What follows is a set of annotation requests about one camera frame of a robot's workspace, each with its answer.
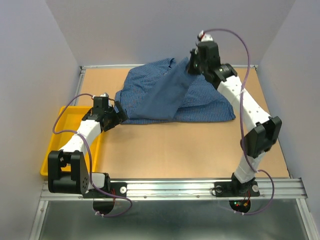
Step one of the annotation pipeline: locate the blue checked long sleeve shirt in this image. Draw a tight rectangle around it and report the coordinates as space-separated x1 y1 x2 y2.
115 58 236 125

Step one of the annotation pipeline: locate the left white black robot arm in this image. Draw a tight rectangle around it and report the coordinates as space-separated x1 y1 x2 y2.
47 93 128 197

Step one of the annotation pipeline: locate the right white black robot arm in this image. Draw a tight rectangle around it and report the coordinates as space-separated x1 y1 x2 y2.
187 40 282 197

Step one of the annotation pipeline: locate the yellow plastic tray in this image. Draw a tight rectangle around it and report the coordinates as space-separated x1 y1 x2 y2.
40 106 103 177

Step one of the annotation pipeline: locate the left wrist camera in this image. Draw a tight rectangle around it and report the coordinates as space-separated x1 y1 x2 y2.
100 92 109 98

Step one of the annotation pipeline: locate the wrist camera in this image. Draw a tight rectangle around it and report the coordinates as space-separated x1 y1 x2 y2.
197 30 214 43
100 92 109 98

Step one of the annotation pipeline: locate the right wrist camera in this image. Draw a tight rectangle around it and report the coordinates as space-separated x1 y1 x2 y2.
197 30 214 43

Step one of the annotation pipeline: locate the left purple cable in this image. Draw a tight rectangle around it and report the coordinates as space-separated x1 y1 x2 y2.
52 93 133 218

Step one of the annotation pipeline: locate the purple cable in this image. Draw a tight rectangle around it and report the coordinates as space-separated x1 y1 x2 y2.
202 28 276 216
52 93 133 218

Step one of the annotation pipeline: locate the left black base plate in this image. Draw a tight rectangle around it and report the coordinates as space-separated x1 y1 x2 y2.
83 181 128 199

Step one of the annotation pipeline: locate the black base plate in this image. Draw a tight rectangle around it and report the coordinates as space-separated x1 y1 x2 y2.
211 181 260 198
83 181 128 199

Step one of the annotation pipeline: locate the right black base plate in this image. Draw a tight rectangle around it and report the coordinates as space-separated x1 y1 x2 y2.
211 181 260 198

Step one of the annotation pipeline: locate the aluminium mounting rail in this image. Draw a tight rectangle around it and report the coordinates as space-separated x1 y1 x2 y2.
40 178 308 202

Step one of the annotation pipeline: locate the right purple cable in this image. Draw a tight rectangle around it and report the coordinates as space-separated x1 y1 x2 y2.
202 28 276 216

